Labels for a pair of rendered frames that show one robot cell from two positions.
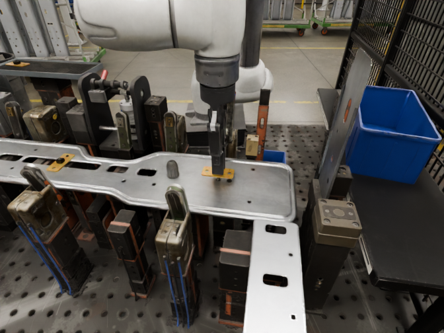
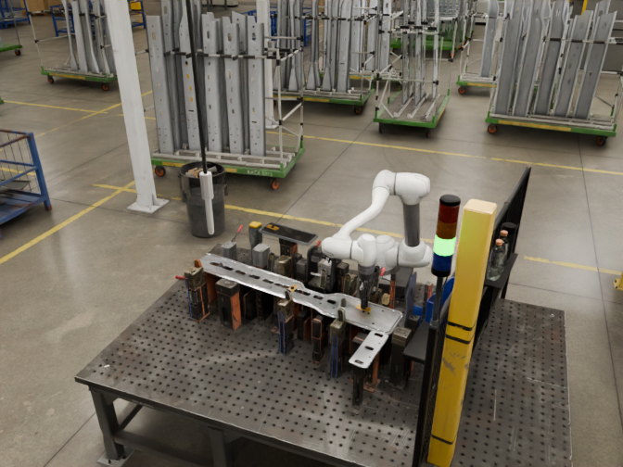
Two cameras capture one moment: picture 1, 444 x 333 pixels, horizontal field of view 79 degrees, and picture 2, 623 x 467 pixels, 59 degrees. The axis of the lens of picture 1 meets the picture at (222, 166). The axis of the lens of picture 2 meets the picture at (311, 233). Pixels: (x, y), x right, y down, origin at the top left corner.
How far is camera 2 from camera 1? 2.39 m
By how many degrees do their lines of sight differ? 19
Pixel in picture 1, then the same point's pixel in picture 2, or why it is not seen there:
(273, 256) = (373, 342)
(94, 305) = (293, 360)
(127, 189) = (322, 308)
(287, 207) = (388, 329)
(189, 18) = (355, 255)
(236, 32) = (371, 259)
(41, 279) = (269, 345)
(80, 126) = (301, 271)
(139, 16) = (340, 252)
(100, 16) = (329, 250)
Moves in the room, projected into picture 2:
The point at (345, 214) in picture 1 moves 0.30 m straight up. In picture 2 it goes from (404, 333) to (409, 283)
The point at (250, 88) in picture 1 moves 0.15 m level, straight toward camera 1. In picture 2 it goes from (412, 258) to (404, 270)
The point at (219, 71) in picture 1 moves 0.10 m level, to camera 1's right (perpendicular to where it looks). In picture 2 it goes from (364, 270) to (383, 273)
